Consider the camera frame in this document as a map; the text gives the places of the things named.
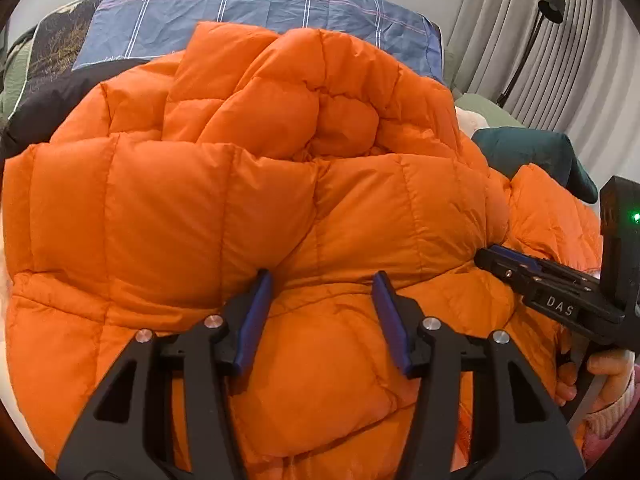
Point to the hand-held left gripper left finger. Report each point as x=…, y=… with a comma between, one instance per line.
x=255, y=320

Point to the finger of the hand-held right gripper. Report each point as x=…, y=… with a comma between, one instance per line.
x=550, y=266
x=500, y=266

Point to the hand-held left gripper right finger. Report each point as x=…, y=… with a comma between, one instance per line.
x=392, y=320

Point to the orange down jacket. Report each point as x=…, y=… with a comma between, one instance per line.
x=200, y=210

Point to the person's right forearm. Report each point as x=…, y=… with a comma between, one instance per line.
x=612, y=417

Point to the person's right hand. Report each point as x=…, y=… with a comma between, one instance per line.
x=612, y=362

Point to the dark green garment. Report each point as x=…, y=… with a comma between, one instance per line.
x=530, y=150

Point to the cream fleece blanket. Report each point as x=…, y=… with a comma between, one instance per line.
x=472, y=122

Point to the light green pillow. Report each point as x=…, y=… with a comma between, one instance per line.
x=480, y=105

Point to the grey curtain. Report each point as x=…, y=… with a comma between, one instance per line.
x=590, y=85

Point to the black floor lamp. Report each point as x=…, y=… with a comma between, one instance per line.
x=550, y=7

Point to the black cloth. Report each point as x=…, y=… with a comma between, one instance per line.
x=40, y=105

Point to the blue plaid bed sheet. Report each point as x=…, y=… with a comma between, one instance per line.
x=200, y=5

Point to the dark patterned pillow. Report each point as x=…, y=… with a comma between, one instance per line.
x=60, y=40

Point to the green striped cloth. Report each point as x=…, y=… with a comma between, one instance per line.
x=15, y=70

